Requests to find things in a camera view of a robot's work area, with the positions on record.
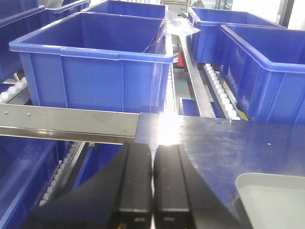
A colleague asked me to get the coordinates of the blue bin rear left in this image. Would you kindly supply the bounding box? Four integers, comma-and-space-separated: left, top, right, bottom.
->
82, 0, 167, 19

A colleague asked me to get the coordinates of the blue bin rear right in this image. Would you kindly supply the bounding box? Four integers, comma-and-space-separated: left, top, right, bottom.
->
187, 6, 286, 64

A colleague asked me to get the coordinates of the grey plastic tray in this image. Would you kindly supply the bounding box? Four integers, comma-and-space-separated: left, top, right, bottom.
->
235, 173, 305, 229

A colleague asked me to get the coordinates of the blue bin front right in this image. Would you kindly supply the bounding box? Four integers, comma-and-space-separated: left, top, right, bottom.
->
217, 25, 305, 124

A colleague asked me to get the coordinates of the blue bin lower middle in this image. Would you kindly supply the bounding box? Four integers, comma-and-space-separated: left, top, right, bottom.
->
72, 143, 122, 189

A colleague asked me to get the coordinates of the white roller conveyor rail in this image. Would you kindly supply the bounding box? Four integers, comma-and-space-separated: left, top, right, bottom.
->
203, 63, 241, 120

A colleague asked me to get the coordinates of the steel shelf front beam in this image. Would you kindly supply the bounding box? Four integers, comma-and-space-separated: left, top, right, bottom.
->
0, 104, 139, 144

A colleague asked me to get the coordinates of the blue bin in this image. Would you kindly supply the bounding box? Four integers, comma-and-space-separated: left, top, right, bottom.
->
0, 0, 89, 82
82, 0, 167, 19
217, 25, 305, 124
187, 6, 286, 64
9, 12, 173, 113
72, 143, 122, 189
0, 136, 71, 229

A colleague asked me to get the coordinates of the blue bin lower left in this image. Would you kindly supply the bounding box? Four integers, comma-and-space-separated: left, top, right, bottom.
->
0, 136, 71, 229

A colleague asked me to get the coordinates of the blue bin far left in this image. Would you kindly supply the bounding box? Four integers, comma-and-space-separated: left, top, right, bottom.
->
0, 0, 89, 82

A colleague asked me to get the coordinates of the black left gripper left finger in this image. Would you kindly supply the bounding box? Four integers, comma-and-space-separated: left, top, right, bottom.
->
20, 143, 153, 229

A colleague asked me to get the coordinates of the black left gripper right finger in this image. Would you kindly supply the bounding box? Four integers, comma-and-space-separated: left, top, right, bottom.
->
153, 145, 243, 229

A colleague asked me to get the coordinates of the lower white roller rail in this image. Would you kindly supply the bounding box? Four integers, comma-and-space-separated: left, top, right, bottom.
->
38, 142, 85, 206

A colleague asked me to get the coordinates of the white roller rail left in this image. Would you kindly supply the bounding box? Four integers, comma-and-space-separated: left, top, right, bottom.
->
0, 77, 27, 104

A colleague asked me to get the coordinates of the blue bin front left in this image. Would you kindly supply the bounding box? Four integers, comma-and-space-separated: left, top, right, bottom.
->
9, 12, 173, 113

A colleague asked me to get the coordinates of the small blue bin below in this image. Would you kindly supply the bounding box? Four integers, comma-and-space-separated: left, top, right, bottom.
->
179, 97, 222, 118

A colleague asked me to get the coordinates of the clear plastic bag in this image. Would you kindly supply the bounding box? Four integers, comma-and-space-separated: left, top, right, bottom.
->
143, 10, 201, 54

